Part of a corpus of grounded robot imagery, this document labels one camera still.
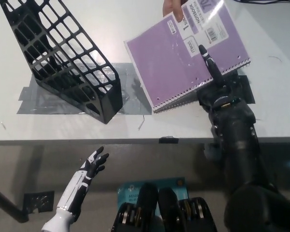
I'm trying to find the grey tape patch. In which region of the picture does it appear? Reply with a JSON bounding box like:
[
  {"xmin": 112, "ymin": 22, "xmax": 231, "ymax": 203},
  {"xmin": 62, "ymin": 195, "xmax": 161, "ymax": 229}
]
[{"xmin": 17, "ymin": 62, "xmax": 153, "ymax": 116}]

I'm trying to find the black plastic lattice shelf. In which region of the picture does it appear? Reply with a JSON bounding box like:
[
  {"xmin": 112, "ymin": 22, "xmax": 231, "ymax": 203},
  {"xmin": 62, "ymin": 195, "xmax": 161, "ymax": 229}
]
[{"xmin": 0, "ymin": 0, "xmax": 123, "ymax": 125}]

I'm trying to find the person's hand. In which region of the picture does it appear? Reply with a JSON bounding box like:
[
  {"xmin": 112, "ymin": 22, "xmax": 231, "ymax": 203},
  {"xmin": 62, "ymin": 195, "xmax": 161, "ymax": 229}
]
[{"xmin": 162, "ymin": 0, "xmax": 194, "ymax": 23}]

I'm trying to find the black desk leg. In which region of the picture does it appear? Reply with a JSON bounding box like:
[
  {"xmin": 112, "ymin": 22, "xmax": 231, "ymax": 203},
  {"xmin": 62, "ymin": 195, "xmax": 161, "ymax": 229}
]
[{"xmin": 0, "ymin": 184, "xmax": 30, "ymax": 223}]

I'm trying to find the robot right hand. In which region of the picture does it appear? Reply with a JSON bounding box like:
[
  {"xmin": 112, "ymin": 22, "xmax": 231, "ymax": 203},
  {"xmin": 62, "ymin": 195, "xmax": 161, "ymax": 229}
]
[{"xmin": 197, "ymin": 44, "xmax": 257, "ymax": 143}]

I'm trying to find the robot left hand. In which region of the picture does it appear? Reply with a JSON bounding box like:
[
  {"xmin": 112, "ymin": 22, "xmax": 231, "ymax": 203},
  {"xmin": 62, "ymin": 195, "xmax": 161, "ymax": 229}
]
[{"xmin": 56, "ymin": 145, "xmax": 110, "ymax": 216}]

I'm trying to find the black cable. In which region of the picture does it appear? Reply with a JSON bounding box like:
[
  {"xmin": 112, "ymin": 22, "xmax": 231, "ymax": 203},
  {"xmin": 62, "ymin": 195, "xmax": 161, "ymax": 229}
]
[{"xmin": 238, "ymin": 0, "xmax": 290, "ymax": 6}]

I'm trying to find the teal box on floor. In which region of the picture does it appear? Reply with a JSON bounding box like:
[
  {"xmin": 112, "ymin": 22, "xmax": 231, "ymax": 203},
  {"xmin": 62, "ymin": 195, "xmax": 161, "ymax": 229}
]
[{"xmin": 117, "ymin": 177, "xmax": 189, "ymax": 213}]

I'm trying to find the black square tape patch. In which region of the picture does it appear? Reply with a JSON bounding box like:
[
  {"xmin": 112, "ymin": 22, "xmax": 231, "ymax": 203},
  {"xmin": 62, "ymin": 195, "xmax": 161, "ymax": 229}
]
[{"xmin": 195, "ymin": 74, "xmax": 256, "ymax": 107}]

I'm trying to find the purple spiral notebook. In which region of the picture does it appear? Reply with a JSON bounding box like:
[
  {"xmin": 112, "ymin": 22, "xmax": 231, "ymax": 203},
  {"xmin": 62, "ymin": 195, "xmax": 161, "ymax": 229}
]
[{"xmin": 124, "ymin": 0, "xmax": 252, "ymax": 115}]

